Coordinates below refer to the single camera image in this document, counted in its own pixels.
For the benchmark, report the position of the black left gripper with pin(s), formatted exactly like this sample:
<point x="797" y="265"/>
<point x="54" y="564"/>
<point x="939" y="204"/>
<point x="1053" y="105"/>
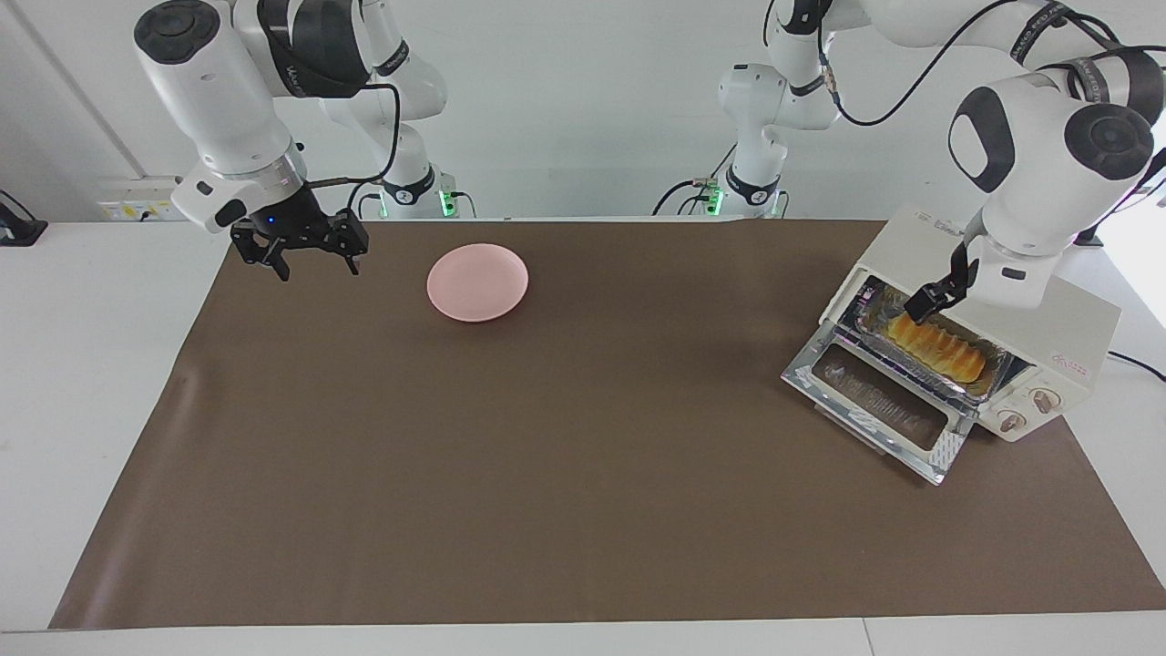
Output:
<point x="962" y="273"/>

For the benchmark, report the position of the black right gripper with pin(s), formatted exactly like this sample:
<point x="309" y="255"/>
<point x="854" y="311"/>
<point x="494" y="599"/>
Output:
<point x="296" y="228"/>

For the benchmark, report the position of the golden ridged bread loaf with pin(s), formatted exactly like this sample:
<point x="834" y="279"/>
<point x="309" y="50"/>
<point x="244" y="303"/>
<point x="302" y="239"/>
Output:
<point x="943" y="351"/>

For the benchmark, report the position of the aluminium foil tray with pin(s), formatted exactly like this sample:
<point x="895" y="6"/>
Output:
<point x="874" y="314"/>

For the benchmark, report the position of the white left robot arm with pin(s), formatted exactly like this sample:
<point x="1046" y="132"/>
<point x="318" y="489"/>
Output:
<point x="1048" y="155"/>

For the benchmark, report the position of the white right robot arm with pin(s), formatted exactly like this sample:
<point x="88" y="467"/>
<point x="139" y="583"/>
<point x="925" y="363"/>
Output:
<point x="214" y="91"/>

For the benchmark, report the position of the glass oven door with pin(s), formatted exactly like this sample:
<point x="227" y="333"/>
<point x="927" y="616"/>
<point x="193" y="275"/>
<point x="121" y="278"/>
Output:
<point x="820" y="387"/>

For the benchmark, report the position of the oven control knob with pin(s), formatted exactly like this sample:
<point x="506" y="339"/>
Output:
<point x="1044" y="400"/>
<point x="1011" y="421"/>

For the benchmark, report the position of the cream toaster oven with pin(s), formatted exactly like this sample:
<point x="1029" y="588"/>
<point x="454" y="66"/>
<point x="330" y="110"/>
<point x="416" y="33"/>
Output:
<point x="1075" y="337"/>

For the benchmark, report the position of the pink round plate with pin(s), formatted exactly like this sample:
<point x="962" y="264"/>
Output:
<point x="478" y="282"/>

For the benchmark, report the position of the brown table mat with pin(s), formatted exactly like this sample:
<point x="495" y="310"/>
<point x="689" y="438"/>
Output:
<point x="638" y="510"/>

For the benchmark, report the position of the white wall socket strip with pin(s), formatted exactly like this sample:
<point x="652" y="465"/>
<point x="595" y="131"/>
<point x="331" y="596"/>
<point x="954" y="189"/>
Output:
<point x="137" y="200"/>

